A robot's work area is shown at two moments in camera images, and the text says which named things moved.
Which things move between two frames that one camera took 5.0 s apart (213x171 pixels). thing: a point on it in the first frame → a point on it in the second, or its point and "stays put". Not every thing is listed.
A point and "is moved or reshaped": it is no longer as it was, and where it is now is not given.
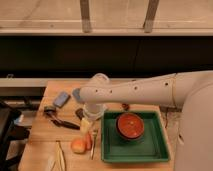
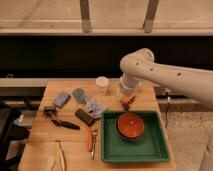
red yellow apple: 78,145 is moved or reshaped
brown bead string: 125,106 stays put
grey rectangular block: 62,99 stays put
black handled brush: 50,111 stays put
